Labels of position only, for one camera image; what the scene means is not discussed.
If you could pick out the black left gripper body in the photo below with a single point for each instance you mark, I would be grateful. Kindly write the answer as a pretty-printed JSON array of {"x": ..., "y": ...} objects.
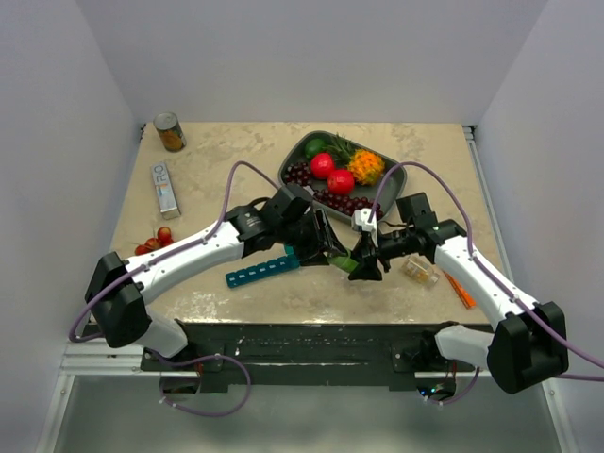
[{"x": 304, "y": 235}]

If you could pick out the green lime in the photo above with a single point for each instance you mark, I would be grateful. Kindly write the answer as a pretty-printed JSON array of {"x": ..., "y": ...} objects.
[{"x": 314, "y": 147}]

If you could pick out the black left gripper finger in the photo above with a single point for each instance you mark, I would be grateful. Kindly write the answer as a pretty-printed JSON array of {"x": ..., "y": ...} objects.
[
  {"x": 315, "y": 259},
  {"x": 327, "y": 239}
]

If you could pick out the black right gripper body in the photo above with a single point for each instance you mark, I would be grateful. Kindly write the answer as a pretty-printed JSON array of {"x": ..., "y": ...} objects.
[{"x": 393, "y": 246}]

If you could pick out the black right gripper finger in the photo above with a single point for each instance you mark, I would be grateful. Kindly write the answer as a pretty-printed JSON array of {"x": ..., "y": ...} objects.
[
  {"x": 365, "y": 247},
  {"x": 366, "y": 270}
]

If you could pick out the dark red grape bunch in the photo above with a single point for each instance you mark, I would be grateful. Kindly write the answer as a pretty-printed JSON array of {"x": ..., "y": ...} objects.
[{"x": 361, "y": 196}]

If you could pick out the orange spiky fruit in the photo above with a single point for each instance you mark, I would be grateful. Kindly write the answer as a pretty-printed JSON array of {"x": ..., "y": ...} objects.
[{"x": 366, "y": 167}]

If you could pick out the tin can with fruit label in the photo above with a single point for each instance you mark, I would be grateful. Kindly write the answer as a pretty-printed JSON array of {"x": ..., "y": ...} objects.
[{"x": 170, "y": 131}]

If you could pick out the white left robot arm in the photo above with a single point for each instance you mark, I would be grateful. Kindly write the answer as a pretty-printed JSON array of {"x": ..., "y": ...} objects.
[{"x": 121, "y": 292}]

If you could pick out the clear pill bottle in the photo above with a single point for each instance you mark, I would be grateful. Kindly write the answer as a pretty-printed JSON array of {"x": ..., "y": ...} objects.
[{"x": 420, "y": 271}]

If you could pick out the teal weekly pill organizer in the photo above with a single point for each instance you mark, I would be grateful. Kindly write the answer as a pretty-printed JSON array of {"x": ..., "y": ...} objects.
[{"x": 263, "y": 270}]

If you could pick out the red apple front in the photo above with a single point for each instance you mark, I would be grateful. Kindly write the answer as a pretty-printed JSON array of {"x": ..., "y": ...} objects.
[{"x": 340, "y": 182}]

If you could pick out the silver toothpaste box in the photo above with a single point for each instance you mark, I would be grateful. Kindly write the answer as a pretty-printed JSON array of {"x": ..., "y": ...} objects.
[{"x": 166, "y": 196}]

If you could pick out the red apple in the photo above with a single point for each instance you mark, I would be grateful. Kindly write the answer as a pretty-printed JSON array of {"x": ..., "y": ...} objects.
[
  {"x": 322, "y": 165},
  {"x": 340, "y": 182}
]

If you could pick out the red cherry bunch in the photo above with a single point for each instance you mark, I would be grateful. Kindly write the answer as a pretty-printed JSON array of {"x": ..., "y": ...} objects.
[{"x": 162, "y": 239}]

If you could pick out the aluminium frame rail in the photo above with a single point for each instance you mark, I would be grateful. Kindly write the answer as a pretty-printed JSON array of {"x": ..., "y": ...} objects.
[{"x": 96, "y": 359}]

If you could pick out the orange medicine box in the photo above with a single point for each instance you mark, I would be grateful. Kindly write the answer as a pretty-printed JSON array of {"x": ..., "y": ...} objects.
[{"x": 462, "y": 294}]

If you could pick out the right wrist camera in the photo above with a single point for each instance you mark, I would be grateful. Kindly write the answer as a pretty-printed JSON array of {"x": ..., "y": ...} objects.
[{"x": 364, "y": 221}]

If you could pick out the red apple back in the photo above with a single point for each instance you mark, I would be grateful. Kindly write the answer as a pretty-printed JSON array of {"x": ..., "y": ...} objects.
[{"x": 322, "y": 165}]

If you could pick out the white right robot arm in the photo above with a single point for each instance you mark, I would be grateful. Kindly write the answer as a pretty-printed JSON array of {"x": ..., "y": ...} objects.
[{"x": 525, "y": 345}]

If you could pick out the green pill bottle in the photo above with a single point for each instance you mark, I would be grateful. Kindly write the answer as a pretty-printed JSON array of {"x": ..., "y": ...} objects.
[{"x": 344, "y": 263}]

